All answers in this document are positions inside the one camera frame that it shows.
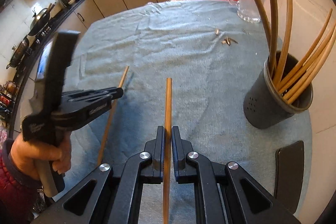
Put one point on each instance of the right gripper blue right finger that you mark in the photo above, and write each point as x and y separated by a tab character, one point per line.
183	172

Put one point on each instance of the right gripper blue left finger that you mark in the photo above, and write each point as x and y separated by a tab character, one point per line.
153	171

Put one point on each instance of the dark grey utensil holder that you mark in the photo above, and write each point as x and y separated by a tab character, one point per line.
264	107

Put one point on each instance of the red jacket sleeve forearm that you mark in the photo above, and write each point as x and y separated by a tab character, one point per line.
18	191

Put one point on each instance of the person's left hand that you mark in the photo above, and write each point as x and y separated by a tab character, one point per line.
24	153

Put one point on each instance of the black wok on stove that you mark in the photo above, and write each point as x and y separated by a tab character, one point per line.
40	19

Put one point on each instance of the black smartphone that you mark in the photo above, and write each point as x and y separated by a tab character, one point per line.
289	175

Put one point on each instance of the blue terry towel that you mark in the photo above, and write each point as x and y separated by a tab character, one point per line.
234	163

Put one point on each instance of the garlic peel scraps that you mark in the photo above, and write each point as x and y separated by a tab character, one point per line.
225	39

